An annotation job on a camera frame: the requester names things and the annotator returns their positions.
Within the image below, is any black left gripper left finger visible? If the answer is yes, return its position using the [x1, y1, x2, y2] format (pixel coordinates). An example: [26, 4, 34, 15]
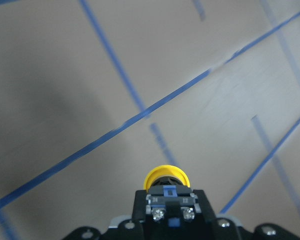
[131, 190, 148, 223]

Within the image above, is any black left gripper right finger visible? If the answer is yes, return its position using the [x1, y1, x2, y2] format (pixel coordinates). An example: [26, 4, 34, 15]
[193, 189, 215, 223]

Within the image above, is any yellow push button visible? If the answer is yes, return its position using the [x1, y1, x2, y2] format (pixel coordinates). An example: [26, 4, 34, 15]
[143, 164, 202, 228]

